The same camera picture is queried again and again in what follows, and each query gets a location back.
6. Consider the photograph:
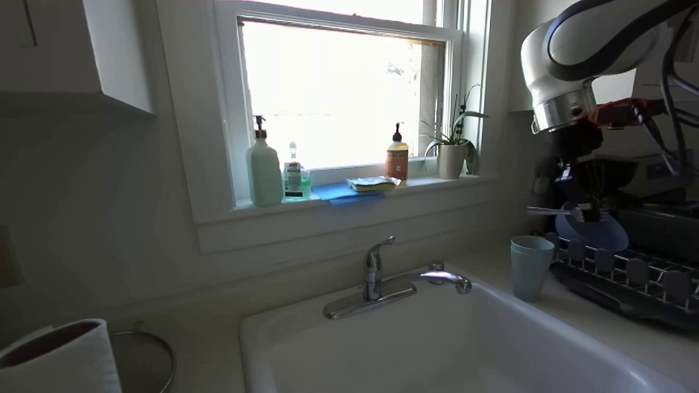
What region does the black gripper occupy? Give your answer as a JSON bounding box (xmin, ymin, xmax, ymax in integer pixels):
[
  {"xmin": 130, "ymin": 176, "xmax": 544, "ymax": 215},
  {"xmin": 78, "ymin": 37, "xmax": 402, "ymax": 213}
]
[{"xmin": 546, "ymin": 117, "xmax": 617, "ymax": 224}]

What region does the blue plastic bowl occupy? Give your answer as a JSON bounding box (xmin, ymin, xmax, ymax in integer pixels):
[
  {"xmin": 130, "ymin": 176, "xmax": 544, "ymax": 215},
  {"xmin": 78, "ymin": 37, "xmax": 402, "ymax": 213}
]
[{"xmin": 552, "ymin": 210, "xmax": 630, "ymax": 252}]

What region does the black kitchen appliance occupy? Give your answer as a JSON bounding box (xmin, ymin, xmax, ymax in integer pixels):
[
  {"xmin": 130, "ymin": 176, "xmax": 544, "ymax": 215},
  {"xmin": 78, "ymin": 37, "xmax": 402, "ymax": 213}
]
[{"xmin": 533, "ymin": 153, "xmax": 699, "ymax": 261}]

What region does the dark dish drying rack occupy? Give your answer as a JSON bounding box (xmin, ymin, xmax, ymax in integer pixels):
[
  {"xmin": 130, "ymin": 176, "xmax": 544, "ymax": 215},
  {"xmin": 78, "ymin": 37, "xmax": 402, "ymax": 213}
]
[{"xmin": 544, "ymin": 235, "xmax": 699, "ymax": 335}]

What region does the potted plant white pot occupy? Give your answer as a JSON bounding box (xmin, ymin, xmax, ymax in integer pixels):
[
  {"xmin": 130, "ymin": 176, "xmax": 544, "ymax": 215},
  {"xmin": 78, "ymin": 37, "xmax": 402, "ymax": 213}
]
[{"xmin": 421, "ymin": 84, "xmax": 490, "ymax": 181}]

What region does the orange soap pump bottle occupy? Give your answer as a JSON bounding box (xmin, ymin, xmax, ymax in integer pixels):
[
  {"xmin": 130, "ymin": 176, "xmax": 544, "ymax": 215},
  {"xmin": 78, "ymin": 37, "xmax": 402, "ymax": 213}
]
[{"xmin": 385, "ymin": 120, "xmax": 411, "ymax": 182}]

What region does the white kitchen sink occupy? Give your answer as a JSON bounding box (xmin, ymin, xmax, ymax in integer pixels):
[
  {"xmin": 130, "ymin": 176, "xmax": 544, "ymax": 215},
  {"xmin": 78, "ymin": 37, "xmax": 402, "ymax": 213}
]
[{"xmin": 237, "ymin": 279, "xmax": 699, "ymax": 393}]

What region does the yellow sponge dish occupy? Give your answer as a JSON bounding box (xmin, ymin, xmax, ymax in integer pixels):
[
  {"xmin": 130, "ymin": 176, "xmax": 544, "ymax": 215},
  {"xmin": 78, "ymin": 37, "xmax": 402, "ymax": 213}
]
[{"xmin": 346, "ymin": 174, "xmax": 402, "ymax": 196}]

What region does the chrome sink faucet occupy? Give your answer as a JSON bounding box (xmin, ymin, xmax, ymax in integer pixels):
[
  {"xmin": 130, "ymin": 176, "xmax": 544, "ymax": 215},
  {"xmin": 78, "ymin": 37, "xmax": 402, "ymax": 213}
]
[{"xmin": 321, "ymin": 233, "xmax": 476, "ymax": 323}]

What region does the blue cloth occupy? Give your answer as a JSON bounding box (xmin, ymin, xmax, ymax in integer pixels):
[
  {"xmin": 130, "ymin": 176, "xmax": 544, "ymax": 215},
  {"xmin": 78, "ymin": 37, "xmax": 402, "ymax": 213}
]
[{"xmin": 307, "ymin": 181, "xmax": 388, "ymax": 206}]

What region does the small clear bottle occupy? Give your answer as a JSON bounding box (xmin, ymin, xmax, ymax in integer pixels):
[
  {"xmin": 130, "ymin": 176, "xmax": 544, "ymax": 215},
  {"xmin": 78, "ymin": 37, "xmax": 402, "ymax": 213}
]
[{"xmin": 282, "ymin": 142, "xmax": 315, "ymax": 200}]

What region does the pale green pump bottle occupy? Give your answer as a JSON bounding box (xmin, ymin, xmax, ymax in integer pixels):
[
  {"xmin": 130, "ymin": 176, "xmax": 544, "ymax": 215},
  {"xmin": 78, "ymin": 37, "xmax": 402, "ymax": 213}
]
[{"xmin": 247, "ymin": 113, "xmax": 283, "ymax": 210}]

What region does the round metal strainer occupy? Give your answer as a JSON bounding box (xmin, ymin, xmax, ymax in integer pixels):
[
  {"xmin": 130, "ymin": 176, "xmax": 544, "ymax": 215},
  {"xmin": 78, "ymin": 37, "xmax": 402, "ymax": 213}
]
[{"xmin": 107, "ymin": 323, "xmax": 178, "ymax": 393}]

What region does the white upper cabinet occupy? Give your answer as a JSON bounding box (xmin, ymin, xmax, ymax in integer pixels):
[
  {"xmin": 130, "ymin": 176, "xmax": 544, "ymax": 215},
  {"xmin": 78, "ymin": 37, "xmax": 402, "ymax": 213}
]
[{"xmin": 0, "ymin": 0, "xmax": 155, "ymax": 115}]

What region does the white paper towel roll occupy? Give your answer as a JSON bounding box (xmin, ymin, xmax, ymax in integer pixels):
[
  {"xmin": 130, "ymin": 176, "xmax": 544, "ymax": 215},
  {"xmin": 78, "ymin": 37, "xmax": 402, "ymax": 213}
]
[{"xmin": 0, "ymin": 316, "xmax": 125, "ymax": 393}]

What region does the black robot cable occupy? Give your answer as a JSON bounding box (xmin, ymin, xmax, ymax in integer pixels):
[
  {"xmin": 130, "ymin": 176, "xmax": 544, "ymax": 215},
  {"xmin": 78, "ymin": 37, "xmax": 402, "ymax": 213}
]
[{"xmin": 640, "ymin": 6, "xmax": 699, "ymax": 181}]

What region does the white window frame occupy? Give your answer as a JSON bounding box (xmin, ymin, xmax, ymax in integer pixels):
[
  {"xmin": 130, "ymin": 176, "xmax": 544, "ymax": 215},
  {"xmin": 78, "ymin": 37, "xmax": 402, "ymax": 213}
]
[{"xmin": 190, "ymin": 0, "xmax": 504, "ymax": 256}]

